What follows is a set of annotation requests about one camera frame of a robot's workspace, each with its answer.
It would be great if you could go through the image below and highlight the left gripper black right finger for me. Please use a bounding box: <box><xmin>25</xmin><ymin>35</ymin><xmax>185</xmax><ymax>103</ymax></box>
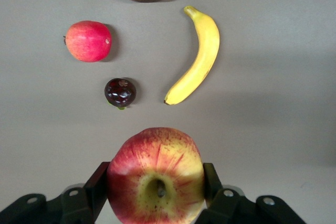
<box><xmin>195</xmin><ymin>163</ymin><xmax>308</xmax><ymax>224</ymax></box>

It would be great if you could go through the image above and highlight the dark purple mangosteen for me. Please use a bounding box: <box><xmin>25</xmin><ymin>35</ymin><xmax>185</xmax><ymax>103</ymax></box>
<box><xmin>104</xmin><ymin>77</ymin><xmax>137</xmax><ymax>110</ymax></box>

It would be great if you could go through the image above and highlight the plain pink red apple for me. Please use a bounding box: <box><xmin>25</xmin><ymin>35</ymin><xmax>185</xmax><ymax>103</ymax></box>
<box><xmin>62</xmin><ymin>20</ymin><xmax>113</xmax><ymax>63</ymax></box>

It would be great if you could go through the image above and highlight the red yellow streaked apple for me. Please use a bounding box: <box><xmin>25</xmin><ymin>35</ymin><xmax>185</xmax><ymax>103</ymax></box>
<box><xmin>106</xmin><ymin>126</ymin><xmax>206</xmax><ymax>224</ymax></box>

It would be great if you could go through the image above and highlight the yellow banana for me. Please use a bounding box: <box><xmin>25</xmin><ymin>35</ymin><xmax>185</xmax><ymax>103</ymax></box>
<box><xmin>164</xmin><ymin>5</ymin><xmax>221</xmax><ymax>106</ymax></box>

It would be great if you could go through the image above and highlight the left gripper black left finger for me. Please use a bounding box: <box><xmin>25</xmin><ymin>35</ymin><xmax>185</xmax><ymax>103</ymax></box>
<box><xmin>0</xmin><ymin>162</ymin><xmax>111</xmax><ymax>224</ymax></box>

